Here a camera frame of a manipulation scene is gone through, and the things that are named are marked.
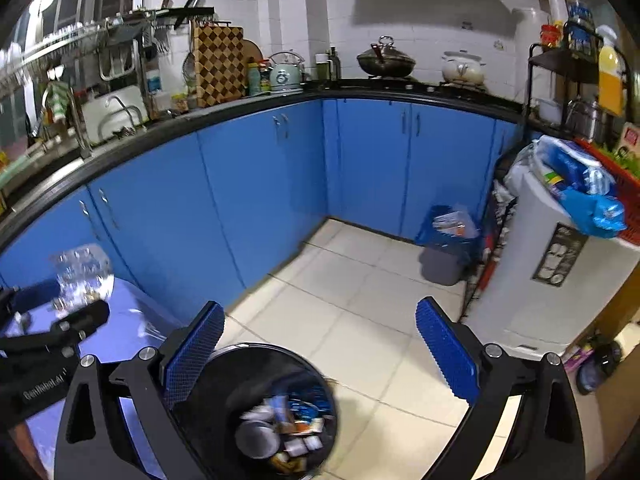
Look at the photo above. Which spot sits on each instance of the blue plastic bags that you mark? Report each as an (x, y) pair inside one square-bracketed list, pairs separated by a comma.
[(585, 195)]

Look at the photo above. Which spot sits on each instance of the chrome faucet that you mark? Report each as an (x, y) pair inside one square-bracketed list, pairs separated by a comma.
[(82, 130)]

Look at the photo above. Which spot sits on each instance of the white cooking pot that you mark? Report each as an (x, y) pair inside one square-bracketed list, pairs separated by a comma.
[(462, 67)]

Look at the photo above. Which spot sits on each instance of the checkered wooden cutting board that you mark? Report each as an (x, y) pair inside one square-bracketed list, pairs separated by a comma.
[(220, 65)]

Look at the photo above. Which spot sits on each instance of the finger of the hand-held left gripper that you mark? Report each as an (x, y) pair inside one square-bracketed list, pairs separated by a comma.
[(75, 322), (30, 295)]

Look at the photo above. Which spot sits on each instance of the dark wok with lid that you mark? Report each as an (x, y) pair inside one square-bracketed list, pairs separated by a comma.
[(385, 62)]

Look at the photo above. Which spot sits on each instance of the black trash bin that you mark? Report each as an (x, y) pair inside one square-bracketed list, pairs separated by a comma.
[(225, 410)]

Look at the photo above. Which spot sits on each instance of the mint green kettle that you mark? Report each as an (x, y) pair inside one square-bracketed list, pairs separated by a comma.
[(285, 75)]

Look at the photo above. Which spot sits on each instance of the blue kitchen cabinets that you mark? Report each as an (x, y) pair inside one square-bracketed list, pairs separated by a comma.
[(250, 185)]

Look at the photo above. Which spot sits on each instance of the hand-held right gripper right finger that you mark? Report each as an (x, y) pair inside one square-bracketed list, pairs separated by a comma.
[(445, 345)]

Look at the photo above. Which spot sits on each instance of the black kitchen countertop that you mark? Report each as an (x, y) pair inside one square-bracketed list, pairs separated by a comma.
[(150, 130)]

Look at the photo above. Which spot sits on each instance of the dark blue bag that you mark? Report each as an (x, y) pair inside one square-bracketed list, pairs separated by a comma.
[(597, 365)]

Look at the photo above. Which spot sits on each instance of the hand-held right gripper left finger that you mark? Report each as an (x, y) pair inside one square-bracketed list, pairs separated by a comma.
[(192, 355)]

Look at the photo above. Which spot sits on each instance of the steel dish rack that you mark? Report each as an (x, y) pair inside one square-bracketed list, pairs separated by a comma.
[(115, 25)]

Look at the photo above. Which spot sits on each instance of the white appliance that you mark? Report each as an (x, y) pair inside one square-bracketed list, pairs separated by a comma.
[(520, 270)]

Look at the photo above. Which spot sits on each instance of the red plastic basket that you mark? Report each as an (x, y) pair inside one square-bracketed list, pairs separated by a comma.
[(625, 180)]

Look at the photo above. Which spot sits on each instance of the grey bin with blue bag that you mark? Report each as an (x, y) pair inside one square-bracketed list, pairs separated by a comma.
[(445, 260)]

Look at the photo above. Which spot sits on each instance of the clear round plastic lid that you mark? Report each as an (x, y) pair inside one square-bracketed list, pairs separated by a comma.
[(80, 270)]

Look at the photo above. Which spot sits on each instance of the yellow juice bottle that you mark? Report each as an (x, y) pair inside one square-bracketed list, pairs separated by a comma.
[(611, 80)]

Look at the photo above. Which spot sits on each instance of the green striped cloth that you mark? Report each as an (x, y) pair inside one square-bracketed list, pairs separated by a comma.
[(55, 100)]

